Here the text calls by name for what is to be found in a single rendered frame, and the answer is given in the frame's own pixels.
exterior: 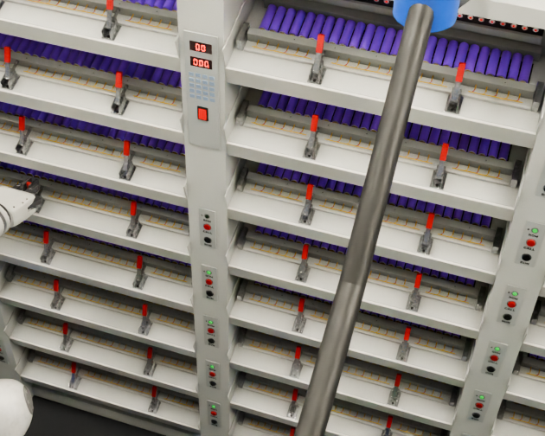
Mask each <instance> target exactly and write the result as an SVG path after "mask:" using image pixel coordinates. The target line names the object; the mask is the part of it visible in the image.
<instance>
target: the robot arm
mask: <svg viewBox="0 0 545 436"><path fill-rule="evenodd" d="M27 182H30V183H31V184H30V185H29V186H28V187H27V184H26V183H27ZM39 189H40V185H39V179H35V180H34V181H33V182H32V178H31V177H28V178H27V179H26V180H25V181H23V182H22V183H21V184H16V185H15V186H14V187H0V237H1V236H2V235H3V234H4V233H5V232H7V231H8V229H9V228H13V227H14V226H16V225H18V224H20V223H21V222H23V221H25V220H26V219H28V218H29V217H30V216H31V215H32V214H33V213H34V212H35V208H33V207H35V206H37V205H39V204H41V203H42V199H41V197H39V196H36V195H35V193H36V192H37V191H38V190H39ZM33 409H34V407H33V401H32V397H31V394H30V392H29V390H28V389H27V388H26V387H25V386H24V385H23V384H21V383H20V382H19V381H16V380H13V379H0V436H24V434H25V433H26V432H27V430H28V428H29V425H30V422H31V420H32V416H33Z"/></svg>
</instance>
